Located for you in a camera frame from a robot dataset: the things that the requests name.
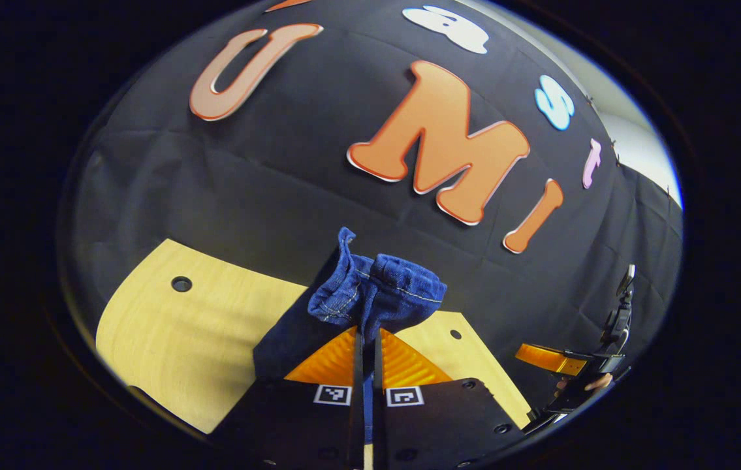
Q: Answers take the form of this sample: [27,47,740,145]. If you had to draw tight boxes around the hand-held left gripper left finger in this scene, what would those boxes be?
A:
[210,325,366,470]

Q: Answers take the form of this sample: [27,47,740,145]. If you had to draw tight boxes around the black clamp stand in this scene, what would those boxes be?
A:
[604,264,637,358]

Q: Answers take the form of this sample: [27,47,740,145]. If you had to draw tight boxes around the blue jeans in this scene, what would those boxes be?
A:
[253,227,449,446]

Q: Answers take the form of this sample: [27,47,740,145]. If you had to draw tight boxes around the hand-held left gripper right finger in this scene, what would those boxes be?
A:
[373,326,528,470]

